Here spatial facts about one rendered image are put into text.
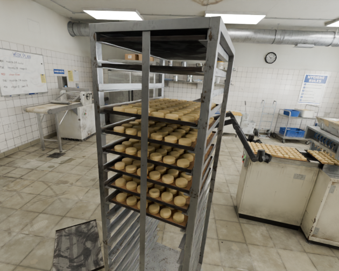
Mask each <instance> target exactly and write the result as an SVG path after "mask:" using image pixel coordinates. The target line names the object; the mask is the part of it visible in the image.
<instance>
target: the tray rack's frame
mask: <svg viewBox="0 0 339 271"><path fill-rule="evenodd" d="M208 29H209V35H208V45H207V54H206V64H205V69H204V78H203V88H202V97H201V107H200V116H199V126H198V132H197V141H196V151H195V160H194V169H193V179H192V188H191V194H190V204H189V213H188V223H187V232H186V242H185V251H184V257H183V267H182V271H190V264H191V259H192V251H193V243H194V235H195V227H196V219H197V210H198V206H199V197H200V189H201V181H202V173H203V164H204V156H205V151H206V143H207V135H208V127H209V119H210V111H211V103H212V97H213V89H214V81H215V73H216V65H217V57H218V48H219V44H220V45H221V46H222V47H223V49H224V50H225V52H226V53H227V54H228V56H234V55H235V49H234V46H233V44H232V42H231V39H230V37H229V34H228V31H227V29H226V27H225V24H224V22H223V19H222V17H221V16H211V17H192V18H174V19H156V20H138V21H128V22H110V23H92V24H89V37H90V53H91V70H92V79H93V95H94V111H95V127H96V143H97V159H98V176H99V185H100V201H101V217H102V233H103V249H104V265H105V271H111V270H109V264H110V263H111V262H112V259H110V258H108V253H109V252H110V250H111V247H110V246H108V244H107V240H108V239H109V238H110V237H111V234H110V233H108V232H107V226H108V225H109V224H110V220H109V219H107V218H106V216H105V213H106V212H107V211H109V204H106V203H105V198H106V197H107V196H108V195H109V189H107V188H104V181H106V180H107V179H108V172H105V171H103V165H104V164H105V163H107V154H104V153H102V146H105V145H106V135H105V134H101V127H103V126H105V114H101V113H100V106H104V92H100V91H98V84H103V68H98V67H97V60H102V46H101V44H100V43H97V42H96V37H95V33H97V34H100V35H103V36H106V37H142V118H141V161H140V243H139V271H178V269H179V266H180V264H178V263H177V261H178V258H179V256H180V253H181V252H180V251H177V250H175V249H173V248H170V247H168V246H165V245H163V244H161V243H158V242H156V243H155V244H154V246H153V248H152V249H151V251H150V253H149V255H148V257H147V258H146V260H145V230H146V188H147V145H148V123H149V80H150V37H151V36H172V35H206V39H207V34H208Z"/></svg>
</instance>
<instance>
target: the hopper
mask: <svg viewBox="0 0 339 271"><path fill-rule="evenodd" d="M315 117H316V119H317V122H318V124H319V127H320V129H322V130H324V131H326V132H328V133H330V134H332V135H334V136H337V137H339V124H337V123H334V122H331V121H329V120H332V121H336V122H339V118H334V117H322V116H315Z"/></svg>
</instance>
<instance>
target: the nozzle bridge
mask: <svg viewBox="0 0 339 271"><path fill-rule="evenodd" d="M316 133H317V134H316ZM315 134H316V135H315ZM318 135H319V136H320V138H321V137H322V136H323V137H322V141H323V139H324V138H326V139H325V143H326V142H327V140H329V139H330V140H329V141H328V144H330V142H332V141H333V142H332V147H333V145H334V144H336V147H335V149H334V151H332V148H328V146H327V147H326V146H325V144H324V145H323V144H322V142H321V143H319V141H316V138H317V136H318ZM314 136H315V137H316V138H314ZM304 138H305V139H309V140H310V141H312V142H311V145H310V148H309V150H313V151H321V150H320V148H317V146H316V147H315V144H317V145H318V146H320V147H321V148H323V149H324V150H326V151H327V152H329V153H330V154H332V155H333V156H335V157H334V158H335V159H336V160H339V137H337V136H335V135H332V134H330V133H328V132H326V131H324V130H322V129H320V127H318V126H308V125H307V127H306V130H305V134H304ZM320 138H319V139H320Z"/></svg>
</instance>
